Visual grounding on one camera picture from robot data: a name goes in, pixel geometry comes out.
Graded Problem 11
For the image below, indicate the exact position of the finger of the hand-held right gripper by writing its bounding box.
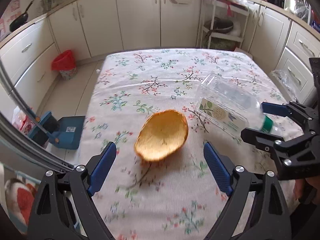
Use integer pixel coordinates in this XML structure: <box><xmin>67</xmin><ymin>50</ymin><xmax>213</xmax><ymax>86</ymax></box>
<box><xmin>261</xmin><ymin>101</ymin><xmax>316</xmax><ymax>134</ymax></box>
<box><xmin>241</xmin><ymin>127</ymin><xmax>316</xmax><ymax>167</ymax></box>

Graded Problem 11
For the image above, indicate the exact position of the dark wok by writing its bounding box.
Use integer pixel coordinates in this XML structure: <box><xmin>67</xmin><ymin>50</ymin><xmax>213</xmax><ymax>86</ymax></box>
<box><xmin>203</xmin><ymin>19</ymin><xmax>234</xmax><ymax>34</ymax></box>

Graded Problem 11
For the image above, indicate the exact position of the table with floral cloth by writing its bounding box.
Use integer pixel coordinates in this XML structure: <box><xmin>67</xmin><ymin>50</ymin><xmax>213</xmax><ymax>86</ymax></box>
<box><xmin>86</xmin><ymin>47</ymin><xmax>304</xmax><ymax>240</ymax></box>

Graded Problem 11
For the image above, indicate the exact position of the cream cabinet with flat drawers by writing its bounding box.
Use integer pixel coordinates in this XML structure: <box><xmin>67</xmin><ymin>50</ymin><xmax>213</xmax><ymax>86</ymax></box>
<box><xmin>0</xmin><ymin>17</ymin><xmax>59</xmax><ymax>98</ymax></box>

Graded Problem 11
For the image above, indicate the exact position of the white stool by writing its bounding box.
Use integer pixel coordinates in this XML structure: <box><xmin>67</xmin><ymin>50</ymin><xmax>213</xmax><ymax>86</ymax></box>
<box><xmin>234</xmin><ymin>47</ymin><xmax>253</xmax><ymax>59</ymax></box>

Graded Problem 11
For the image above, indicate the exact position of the red green plush slipper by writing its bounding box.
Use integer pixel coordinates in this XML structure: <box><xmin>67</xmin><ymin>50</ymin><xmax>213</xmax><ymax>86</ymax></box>
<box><xmin>5</xmin><ymin>179</ymin><xmax>36</xmax><ymax>227</ymax></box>

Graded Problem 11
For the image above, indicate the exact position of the white red plastic bag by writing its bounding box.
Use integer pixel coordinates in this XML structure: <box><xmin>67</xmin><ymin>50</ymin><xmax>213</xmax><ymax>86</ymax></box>
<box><xmin>12</xmin><ymin>106</ymin><xmax>33</xmax><ymax>136</ymax></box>

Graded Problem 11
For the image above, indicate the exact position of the blue dustpan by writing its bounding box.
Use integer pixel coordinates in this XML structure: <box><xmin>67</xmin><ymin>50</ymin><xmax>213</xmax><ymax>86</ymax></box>
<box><xmin>49</xmin><ymin>116</ymin><xmax>86</xmax><ymax>151</ymax></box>

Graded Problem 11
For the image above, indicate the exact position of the person's right hand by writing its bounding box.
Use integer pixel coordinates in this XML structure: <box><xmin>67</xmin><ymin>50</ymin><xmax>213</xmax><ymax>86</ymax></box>
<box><xmin>292</xmin><ymin>178</ymin><xmax>305</xmax><ymax>202</ymax></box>

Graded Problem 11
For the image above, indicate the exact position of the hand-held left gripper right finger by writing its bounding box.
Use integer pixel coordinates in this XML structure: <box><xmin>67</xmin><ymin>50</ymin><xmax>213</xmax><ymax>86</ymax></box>
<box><xmin>203</xmin><ymin>142</ymin><xmax>292</xmax><ymax>240</ymax></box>

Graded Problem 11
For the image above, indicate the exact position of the large orange peel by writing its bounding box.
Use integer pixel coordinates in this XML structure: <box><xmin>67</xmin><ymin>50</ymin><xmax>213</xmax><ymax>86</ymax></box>
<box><xmin>134</xmin><ymin>110</ymin><xmax>189</xmax><ymax>163</ymax></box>

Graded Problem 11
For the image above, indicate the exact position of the cream cabinet with panelled drawers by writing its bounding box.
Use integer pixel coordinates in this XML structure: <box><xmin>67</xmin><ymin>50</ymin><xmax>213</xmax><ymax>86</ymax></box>
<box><xmin>246</xmin><ymin>0</ymin><xmax>320</xmax><ymax>96</ymax></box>

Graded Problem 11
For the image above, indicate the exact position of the mop with blue handle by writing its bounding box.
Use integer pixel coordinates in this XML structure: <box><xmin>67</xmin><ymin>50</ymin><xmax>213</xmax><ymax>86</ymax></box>
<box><xmin>0</xmin><ymin>62</ymin><xmax>60</xmax><ymax>143</ymax></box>

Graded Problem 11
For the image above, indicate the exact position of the white jug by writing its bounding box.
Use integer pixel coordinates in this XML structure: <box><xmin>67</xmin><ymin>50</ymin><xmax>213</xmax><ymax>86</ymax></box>
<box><xmin>284</xmin><ymin>0</ymin><xmax>301</xmax><ymax>12</ymax></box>

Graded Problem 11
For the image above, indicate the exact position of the waste bin with red liner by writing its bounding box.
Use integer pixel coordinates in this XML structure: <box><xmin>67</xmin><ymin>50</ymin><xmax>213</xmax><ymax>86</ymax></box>
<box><xmin>51</xmin><ymin>50</ymin><xmax>77</xmax><ymax>81</ymax></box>

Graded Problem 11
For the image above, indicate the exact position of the white rolling cart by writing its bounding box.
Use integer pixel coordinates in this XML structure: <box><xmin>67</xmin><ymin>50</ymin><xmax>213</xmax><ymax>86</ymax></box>
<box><xmin>196</xmin><ymin>0</ymin><xmax>251</xmax><ymax>52</ymax></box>

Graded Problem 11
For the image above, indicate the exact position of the clear bag on drawer handle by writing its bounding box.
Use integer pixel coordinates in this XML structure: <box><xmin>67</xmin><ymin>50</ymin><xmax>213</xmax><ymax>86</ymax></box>
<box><xmin>271</xmin><ymin>69</ymin><xmax>298</xmax><ymax>101</ymax></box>

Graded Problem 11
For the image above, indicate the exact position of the cream cabinet with doors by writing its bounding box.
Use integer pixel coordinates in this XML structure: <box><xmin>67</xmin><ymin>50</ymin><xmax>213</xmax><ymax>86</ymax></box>
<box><xmin>49</xmin><ymin>0</ymin><xmax>211</xmax><ymax>58</ymax></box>

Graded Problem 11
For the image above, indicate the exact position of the clear plastic bottle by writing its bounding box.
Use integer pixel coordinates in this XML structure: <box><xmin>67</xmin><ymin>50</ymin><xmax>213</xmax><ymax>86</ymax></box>
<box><xmin>197</xmin><ymin>72</ymin><xmax>286</xmax><ymax>141</ymax></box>

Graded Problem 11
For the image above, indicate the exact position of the white and blue shoe rack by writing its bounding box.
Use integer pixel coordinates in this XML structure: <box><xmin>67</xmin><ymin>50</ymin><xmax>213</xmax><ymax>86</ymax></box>
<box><xmin>0</xmin><ymin>164</ymin><xmax>43</xmax><ymax>234</ymax></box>

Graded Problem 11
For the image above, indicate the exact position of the black frying pan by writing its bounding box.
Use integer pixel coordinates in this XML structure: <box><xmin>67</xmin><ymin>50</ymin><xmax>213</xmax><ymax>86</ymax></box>
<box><xmin>9</xmin><ymin>0</ymin><xmax>35</xmax><ymax>32</ymax></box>

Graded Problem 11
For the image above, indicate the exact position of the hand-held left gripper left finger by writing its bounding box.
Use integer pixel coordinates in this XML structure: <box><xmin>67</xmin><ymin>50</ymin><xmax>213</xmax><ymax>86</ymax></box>
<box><xmin>26</xmin><ymin>141</ymin><xmax>118</xmax><ymax>240</ymax></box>

